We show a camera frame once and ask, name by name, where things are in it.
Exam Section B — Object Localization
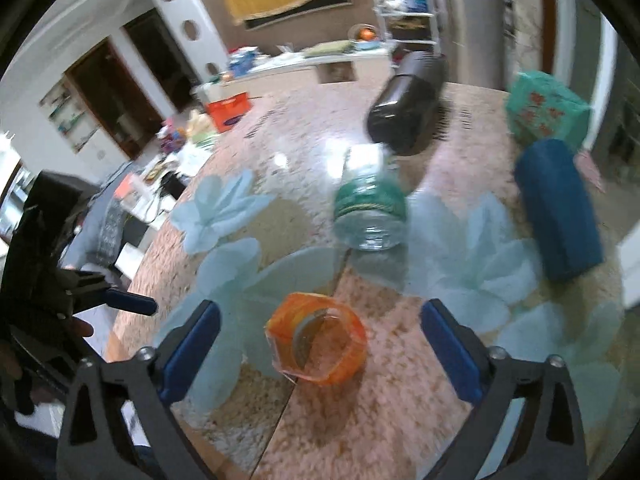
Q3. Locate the teal patterned box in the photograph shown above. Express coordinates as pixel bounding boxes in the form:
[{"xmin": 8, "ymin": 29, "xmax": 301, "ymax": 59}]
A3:
[{"xmin": 504, "ymin": 71, "xmax": 592, "ymax": 154}]

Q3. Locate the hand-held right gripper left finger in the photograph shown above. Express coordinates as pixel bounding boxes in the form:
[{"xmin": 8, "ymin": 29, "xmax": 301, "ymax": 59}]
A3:
[{"xmin": 56, "ymin": 299, "xmax": 251, "ymax": 480}]

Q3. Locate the dark wooden door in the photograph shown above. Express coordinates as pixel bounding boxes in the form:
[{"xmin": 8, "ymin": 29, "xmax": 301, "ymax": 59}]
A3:
[{"xmin": 65, "ymin": 39, "xmax": 167, "ymax": 161}]

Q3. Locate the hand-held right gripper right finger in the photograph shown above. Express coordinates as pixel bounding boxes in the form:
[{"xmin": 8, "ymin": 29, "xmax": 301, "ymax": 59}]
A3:
[{"xmin": 420, "ymin": 298, "xmax": 587, "ymax": 480}]

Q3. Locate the white counter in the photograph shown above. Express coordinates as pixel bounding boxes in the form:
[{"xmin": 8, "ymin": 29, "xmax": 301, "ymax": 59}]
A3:
[{"xmin": 199, "ymin": 44, "xmax": 397, "ymax": 97}]

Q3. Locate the dark blue cylindrical container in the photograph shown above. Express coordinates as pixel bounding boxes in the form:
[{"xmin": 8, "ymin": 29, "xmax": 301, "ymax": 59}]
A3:
[{"xmin": 513, "ymin": 138, "xmax": 605, "ymax": 282}]

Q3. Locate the white shelf rack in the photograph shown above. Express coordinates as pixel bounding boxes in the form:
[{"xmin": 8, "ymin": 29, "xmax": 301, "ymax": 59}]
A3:
[{"xmin": 373, "ymin": 0, "xmax": 442, "ymax": 57}]

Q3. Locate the green folded cloth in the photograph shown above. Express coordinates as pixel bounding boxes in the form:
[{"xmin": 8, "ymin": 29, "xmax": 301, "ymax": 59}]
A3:
[{"xmin": 302, "ymin": 40, "xmax": 354, "ymax": 59}]

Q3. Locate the orange plastic crate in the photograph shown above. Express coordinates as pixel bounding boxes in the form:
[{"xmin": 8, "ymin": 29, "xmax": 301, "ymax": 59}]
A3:
[{"xmin": 206, "ymin": 92, "xmax": 251, "ymax": 134}]

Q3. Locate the pink patterned cloth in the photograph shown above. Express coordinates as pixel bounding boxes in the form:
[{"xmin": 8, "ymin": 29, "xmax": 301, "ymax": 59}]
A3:
[{"xmin": 574, "ymin": 152, "xmax": 607, "ymax": 194}]

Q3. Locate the person's left hand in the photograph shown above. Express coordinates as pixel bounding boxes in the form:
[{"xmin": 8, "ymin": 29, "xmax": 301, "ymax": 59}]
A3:
[{"xmin": 67, "ymin": 316, "xmax": 96, "ymax": 342}]

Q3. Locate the small orange box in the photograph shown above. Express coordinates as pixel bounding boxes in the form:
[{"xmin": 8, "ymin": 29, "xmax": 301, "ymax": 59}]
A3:
[{"xmin": 112, "ymin": 175, "xmax": 147, "ymax": 202}]

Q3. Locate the fruit bowl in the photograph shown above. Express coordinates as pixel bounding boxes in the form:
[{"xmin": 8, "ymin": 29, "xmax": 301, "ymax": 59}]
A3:
[{"xmin": 348, "ymin": 23, "xmax": 389, "ymax": 52}]

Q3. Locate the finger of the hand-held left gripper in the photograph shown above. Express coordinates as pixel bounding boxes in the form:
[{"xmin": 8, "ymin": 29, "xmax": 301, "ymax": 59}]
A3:
[{"xmin": 61, "ymin": 269, "xmax": 159, "ymax": 317}]

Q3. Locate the white wall shelf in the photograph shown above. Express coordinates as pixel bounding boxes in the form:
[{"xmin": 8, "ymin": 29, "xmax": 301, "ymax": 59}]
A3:
[{"xmin": 39, "ymin": 81, "xmax": 102, "ymax": 154}]

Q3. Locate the orange translucent cup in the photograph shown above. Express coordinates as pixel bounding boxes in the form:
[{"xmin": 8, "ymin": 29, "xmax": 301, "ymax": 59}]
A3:
[{"xmin": 265, "ymin": 292, "xmax": 369, "ymax": 387}]

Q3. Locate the black bottle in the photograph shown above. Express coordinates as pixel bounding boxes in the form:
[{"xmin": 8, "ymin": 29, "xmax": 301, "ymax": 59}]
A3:
[{"xmin": 367, "ymin": 51, "xmax": 450, "ymax": 157}]

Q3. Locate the clear bottle with green label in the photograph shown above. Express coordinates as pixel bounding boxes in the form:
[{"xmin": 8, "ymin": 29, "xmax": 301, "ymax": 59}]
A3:
[{"xmin": 332, "ymin": 143, "xmax": 409, "ymax": 252}]

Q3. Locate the grey patterned cloth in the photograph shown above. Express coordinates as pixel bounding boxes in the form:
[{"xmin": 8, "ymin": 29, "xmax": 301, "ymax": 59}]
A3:
[{"xmin": 84, "ymin": 194, "xmax": 127, "ymax": 267}]

